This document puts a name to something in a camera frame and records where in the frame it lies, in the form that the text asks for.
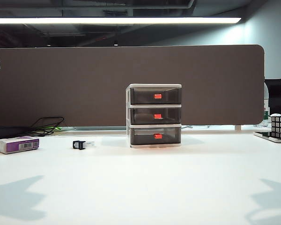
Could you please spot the white three-drawer cabinet frame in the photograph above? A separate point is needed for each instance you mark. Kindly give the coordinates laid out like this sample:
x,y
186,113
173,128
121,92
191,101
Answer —
x,y
154,85

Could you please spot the brown desk partition panel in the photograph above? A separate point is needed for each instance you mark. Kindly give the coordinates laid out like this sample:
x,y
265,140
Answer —
x,y
201,82

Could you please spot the small black clip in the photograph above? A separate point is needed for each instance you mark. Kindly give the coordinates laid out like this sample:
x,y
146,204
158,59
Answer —
x,y
78,144

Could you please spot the long ceiling light strip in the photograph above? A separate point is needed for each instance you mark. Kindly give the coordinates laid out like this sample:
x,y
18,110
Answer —
x,y
107,20

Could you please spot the black smartphone with silver edge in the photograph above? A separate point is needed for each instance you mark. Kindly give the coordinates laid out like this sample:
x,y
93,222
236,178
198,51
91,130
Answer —
x,y
264,134

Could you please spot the clear bottle with green label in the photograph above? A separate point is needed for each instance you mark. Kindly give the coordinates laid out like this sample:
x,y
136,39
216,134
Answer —
x,y
267,110

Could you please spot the purple and white tissue pack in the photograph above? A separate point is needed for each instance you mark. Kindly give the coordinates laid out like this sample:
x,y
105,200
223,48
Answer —
x,y
11,144

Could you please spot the black monitor screen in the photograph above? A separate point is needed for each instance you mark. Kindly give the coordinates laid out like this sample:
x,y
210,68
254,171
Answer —
x,y
278,98

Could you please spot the white partition foot bracket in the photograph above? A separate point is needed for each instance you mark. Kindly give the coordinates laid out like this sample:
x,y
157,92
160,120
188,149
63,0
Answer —
x,y
238,127

